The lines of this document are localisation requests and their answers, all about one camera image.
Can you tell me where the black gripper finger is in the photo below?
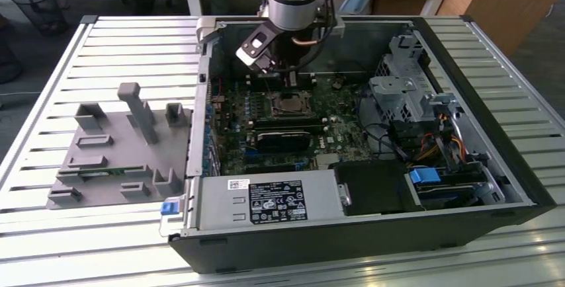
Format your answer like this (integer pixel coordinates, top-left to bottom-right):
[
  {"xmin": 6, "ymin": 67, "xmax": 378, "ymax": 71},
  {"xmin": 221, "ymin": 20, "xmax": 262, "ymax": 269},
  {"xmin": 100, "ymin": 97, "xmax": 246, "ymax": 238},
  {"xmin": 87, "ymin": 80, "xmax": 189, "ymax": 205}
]
[{"xmin": 285, "ymin": 68, "xmax": 302, "ymax": 89}]

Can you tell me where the silver CPU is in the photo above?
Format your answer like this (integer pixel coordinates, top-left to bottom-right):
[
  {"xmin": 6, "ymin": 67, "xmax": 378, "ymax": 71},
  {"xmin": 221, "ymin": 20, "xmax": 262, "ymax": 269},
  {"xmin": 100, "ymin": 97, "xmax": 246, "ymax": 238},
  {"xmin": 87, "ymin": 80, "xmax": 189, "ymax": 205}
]
[{"xmin": 278, "ymin": 96, "xmax": 306, "ymax": 112}]

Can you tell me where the metal socket cover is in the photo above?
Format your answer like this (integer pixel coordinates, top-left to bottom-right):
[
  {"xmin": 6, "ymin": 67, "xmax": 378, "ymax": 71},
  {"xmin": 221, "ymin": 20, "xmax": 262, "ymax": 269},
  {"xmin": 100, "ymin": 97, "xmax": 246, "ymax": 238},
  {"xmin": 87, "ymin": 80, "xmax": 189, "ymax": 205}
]
[{"xmin": 270, "ymin": 93, "xmax": 313, "ymax": 116}]

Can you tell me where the metal CPU socket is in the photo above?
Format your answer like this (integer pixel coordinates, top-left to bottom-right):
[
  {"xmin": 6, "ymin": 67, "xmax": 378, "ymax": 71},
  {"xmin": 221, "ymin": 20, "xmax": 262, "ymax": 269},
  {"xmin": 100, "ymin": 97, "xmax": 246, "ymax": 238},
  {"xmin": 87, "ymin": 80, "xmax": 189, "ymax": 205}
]
[{"xmin": 267, "ymin": 91, "xmax": 315, "ymax": 118}]

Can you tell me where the green RAM stick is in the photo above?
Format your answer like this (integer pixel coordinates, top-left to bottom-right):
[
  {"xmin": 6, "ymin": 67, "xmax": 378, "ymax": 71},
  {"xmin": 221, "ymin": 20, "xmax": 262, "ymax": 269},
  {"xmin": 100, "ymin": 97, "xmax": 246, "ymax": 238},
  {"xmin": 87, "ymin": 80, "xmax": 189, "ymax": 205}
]
[
  {"xmin": 78, "ymin": 166, "xmax": 150, "ymax": 178},
  {"xmin": 254, "ymin": 120, "xmax": 324, "ymax": 132}
]

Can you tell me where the black graphics card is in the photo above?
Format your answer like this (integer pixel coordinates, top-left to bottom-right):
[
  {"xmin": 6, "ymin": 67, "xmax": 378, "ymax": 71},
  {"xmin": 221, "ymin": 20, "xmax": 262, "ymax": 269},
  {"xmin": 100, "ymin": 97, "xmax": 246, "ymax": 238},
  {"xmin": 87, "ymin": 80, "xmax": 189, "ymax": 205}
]
[{"xmin": 254, "ymin": 128, "xmax": 314, "ymax": 154}]

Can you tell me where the green motherboard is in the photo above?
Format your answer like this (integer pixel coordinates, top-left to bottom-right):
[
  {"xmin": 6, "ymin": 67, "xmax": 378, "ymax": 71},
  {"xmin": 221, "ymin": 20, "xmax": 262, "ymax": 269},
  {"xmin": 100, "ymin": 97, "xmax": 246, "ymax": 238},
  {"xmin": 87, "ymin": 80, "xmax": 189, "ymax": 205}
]
[{"xmin": 210, "ymin": 75, "xmax": 370, "ymax": 175}]

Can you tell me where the metal drive cage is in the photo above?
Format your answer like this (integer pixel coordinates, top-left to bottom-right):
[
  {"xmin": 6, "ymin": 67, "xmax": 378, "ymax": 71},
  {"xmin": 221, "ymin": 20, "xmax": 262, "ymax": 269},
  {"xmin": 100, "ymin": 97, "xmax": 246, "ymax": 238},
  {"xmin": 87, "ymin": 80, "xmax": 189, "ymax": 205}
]
[{"xmin": 366, "ymin": 34, "xmax": 442, "ymax": 126}]

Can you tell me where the silver heat sink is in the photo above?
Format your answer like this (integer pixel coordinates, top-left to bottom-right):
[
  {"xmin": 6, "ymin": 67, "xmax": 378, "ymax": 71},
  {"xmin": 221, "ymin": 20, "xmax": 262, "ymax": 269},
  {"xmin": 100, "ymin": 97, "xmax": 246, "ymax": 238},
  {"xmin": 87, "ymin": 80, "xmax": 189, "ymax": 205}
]
[{"xmin": 317, "ymin": 153, "xmax": 344, "ymax": 169}]

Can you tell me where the black plastic shroud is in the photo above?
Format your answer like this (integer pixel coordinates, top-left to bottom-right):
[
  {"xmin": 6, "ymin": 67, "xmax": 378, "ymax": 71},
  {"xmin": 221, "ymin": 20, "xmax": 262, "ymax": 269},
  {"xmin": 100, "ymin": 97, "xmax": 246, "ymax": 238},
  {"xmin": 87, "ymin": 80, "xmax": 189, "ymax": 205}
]
[{"xmin": 329, "ymin": 158, "xmax": 428, "ymax": 218}]

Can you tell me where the blue disk carrier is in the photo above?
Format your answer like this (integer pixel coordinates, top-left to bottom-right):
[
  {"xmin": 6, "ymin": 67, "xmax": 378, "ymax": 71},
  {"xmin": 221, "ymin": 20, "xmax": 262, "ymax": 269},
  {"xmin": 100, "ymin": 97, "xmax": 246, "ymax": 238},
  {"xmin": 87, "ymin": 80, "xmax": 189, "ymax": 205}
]
[{"xmin": 408, "ymin": 167, "xmax": 442, "ymax": 187}]

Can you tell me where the silver power supply unit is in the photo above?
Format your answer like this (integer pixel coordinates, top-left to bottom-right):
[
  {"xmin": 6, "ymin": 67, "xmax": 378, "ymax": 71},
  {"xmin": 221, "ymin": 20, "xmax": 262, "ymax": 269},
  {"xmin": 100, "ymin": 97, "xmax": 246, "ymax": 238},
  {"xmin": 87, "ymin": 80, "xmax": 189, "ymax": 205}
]
[{"xmin": 179, "ymin": 169, "xmax": 354, "ymax": 237}]

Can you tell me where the grey parts rack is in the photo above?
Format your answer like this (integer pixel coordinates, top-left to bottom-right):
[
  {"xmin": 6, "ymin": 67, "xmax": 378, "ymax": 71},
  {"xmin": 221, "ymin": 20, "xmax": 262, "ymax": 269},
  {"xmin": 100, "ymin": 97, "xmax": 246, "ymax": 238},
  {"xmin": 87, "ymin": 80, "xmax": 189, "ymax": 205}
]
[{"xmin": 46, "ymin": 82, "xmax": 195, "ymax": 211}]

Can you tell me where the blue case latch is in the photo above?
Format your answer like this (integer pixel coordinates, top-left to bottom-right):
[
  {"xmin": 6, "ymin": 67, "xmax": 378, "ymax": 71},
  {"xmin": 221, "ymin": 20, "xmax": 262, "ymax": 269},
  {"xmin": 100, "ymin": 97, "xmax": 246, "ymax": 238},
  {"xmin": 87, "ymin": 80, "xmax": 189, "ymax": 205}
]
[{"xmin": 161, "ymin": 200, "xmax": 183, "ymax": 216}]

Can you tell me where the wooden cabinet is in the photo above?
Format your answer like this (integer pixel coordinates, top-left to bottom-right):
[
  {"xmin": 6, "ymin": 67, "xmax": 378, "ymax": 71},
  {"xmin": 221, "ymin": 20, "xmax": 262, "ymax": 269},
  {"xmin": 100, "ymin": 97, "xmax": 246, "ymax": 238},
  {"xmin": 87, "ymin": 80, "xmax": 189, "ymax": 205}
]
[{"xmin": 437, "ymin": 0, "xmax": 565, "ymax": 57}]

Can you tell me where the black PC case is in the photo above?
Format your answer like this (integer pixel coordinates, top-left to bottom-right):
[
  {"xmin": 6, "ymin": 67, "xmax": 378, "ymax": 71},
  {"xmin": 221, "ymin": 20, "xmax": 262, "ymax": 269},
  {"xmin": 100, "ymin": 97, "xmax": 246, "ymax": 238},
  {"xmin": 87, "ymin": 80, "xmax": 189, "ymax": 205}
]
[{"xmin": 167, "ymin": 15, "xmax": 559, "ymax": 275}]

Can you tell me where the black mesh basket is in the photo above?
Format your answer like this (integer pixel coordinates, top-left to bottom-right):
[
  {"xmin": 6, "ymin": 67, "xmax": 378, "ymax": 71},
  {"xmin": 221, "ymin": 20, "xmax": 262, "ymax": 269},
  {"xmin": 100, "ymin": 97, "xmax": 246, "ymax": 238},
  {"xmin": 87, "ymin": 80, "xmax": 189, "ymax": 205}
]
[{"xmin": 11, "ymin": 0, "xmax": 71, "ymax": 35}]

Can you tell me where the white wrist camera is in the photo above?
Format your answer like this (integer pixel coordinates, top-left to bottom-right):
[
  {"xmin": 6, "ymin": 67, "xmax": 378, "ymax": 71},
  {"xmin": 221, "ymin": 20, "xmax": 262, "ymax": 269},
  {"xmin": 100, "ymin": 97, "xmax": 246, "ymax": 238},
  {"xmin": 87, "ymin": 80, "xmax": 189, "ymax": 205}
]
[{"xmin": 235, "ymin": 22, "xmax": 278, "ymax": 69}]

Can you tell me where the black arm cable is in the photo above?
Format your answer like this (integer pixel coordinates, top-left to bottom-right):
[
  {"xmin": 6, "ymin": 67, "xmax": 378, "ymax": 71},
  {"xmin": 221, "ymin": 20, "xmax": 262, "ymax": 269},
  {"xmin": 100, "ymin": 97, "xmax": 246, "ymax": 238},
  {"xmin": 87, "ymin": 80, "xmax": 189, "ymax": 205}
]
[{"xmin": 265, "ymin": 0, "xmax": 358, "ymax": 73}]

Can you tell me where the silver disk bay frame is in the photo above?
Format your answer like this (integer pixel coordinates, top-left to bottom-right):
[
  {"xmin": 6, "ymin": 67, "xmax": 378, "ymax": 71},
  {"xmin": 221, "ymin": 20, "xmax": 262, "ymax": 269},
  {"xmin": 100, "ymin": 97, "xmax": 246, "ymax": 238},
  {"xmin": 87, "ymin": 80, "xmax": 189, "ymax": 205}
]
[{"xmin": 418, "ymin": 93, "xmax": 509, "ymax": 206}]

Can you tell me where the yellow orange wire bundle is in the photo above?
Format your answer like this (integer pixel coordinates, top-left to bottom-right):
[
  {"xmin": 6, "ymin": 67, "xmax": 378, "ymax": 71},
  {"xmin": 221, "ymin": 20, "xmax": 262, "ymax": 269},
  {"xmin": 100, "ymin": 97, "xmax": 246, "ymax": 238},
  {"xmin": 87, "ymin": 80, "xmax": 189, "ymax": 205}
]
[{"xmin": 417, "ymin": 128, "xmax": 469, "ymax": 164}]

